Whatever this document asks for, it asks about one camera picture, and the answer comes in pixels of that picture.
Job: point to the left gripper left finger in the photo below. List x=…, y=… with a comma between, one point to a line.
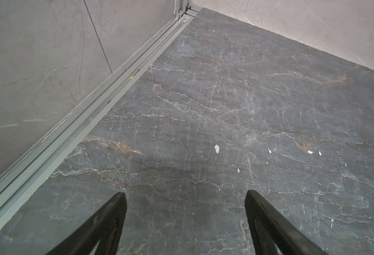
x=100, y=234

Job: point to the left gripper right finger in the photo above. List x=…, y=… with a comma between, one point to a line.
x=272, y=233

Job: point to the floor rail left aluminium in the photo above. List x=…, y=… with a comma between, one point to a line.
x=26, y=175

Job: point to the aluminium frame left post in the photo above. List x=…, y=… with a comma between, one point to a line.
x=180, y=7

